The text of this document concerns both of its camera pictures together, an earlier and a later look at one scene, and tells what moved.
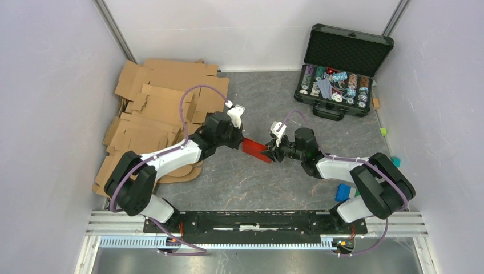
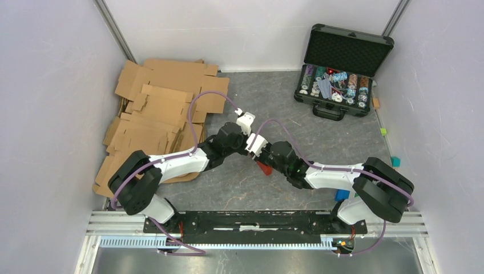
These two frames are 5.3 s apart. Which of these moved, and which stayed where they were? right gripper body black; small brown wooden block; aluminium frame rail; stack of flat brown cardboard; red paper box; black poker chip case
Moved: red paper box; right gripper body black
Stayed: small brown wooden block; aluminium frame rail; stack of flat brown cardboard; black poker chip case
